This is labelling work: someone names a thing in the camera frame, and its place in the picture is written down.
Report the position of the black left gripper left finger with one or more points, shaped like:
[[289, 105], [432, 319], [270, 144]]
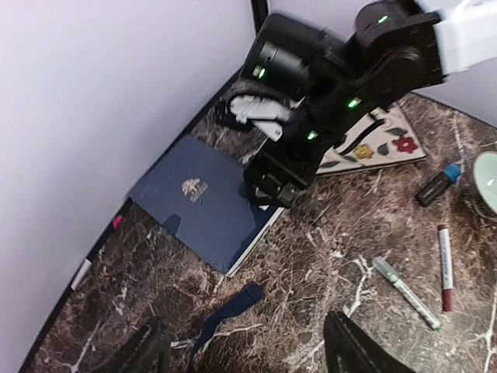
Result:
[[147, 350]]

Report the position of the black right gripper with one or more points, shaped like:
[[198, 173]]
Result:
[[282, 170]]

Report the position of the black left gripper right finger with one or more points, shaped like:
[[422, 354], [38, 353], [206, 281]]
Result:
[[349, 349]]

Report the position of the dark blue notebook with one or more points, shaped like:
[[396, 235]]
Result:
[[198, 195]]

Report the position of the navy blue student backpack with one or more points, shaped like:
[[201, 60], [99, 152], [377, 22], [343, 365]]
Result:
[[249, 295]]

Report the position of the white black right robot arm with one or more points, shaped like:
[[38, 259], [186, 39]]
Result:
[[396, 47]]

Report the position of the green tipped white marker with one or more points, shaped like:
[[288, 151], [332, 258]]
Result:
[[389, 273]]

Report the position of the floral square ceramic plate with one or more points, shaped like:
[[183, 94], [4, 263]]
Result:
[[380, 139]]

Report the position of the red tipped white marker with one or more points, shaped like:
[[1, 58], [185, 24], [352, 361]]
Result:
[[447, 276]]

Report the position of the small black cylinder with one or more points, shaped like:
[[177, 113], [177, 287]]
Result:
[[438, 185]]

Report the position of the pale green ceramic bowl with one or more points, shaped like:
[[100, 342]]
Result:
[[484, 177]]

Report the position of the pink white marker by wall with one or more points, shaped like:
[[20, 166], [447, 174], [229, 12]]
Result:
[[88, 260]]

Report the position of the black right corner frame post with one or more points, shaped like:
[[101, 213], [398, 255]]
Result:
[[260, 10]]

